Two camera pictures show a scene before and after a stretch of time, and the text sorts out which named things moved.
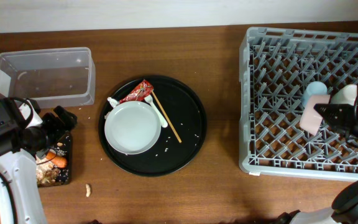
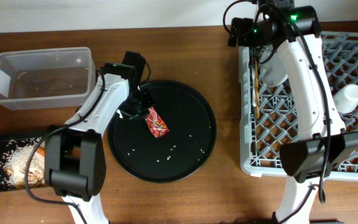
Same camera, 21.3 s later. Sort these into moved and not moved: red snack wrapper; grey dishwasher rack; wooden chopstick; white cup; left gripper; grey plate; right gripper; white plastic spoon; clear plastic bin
Moved: right gripper; grey plate; white plastic spoon; red snack wrapper; wooden chopstick; left gripper
Not moved: grey dishwasher rack; clear plastic bin; white cup
